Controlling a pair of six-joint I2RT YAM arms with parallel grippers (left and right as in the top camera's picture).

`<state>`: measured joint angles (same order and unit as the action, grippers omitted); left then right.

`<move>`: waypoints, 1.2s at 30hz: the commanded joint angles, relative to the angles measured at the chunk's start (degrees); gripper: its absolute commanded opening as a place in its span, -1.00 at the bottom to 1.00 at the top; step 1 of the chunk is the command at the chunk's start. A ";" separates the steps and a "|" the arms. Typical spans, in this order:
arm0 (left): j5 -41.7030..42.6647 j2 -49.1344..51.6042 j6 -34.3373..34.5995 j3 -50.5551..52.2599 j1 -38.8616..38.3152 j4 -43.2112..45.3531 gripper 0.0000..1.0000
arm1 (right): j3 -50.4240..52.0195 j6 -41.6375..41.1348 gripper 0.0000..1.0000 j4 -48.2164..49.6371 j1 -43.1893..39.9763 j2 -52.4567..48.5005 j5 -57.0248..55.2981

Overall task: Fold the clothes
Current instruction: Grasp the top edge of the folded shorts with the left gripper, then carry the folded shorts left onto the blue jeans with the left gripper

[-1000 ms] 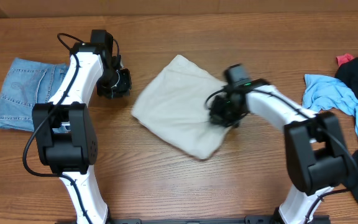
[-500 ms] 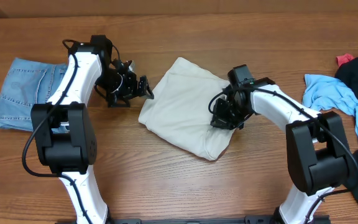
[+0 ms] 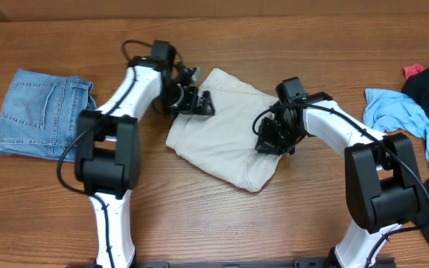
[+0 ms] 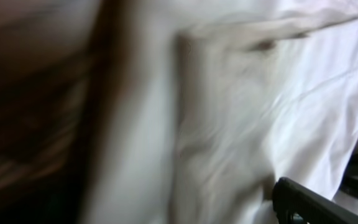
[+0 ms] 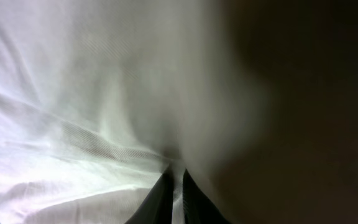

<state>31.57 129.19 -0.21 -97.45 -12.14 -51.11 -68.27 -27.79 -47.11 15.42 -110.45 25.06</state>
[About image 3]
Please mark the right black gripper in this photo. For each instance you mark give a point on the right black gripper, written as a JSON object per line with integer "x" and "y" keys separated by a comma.
{"x": 268, "y": 144}

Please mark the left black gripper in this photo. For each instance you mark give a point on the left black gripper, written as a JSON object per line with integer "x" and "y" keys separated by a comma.
{"x": 189, "y": 107}

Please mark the beige khaki shorts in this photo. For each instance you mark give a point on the beige khaki shorts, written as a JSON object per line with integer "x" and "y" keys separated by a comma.
{"x": 223, "y": 145}

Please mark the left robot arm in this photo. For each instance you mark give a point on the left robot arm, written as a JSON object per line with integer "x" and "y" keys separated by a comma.
{"x": 108, "y": 152}

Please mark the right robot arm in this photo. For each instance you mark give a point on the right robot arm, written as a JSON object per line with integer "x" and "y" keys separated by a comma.
{"x": 383, "y": 187}

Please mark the light blue cloth garment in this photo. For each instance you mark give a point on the light blue cloth garment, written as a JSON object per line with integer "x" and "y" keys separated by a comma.
{"x": 388, "y": 111}

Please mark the red cloth garment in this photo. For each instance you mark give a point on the red cloth garment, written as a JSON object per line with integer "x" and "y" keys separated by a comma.
{"x": 412, "y": 70}

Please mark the folded blue denim shorts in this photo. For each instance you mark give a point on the folded blue denim shorts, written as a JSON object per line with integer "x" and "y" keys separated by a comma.
{"x": 38, "y": 117}

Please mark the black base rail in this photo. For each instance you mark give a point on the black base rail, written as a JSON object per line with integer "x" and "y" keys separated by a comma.
{"x": 233, "y": 264}

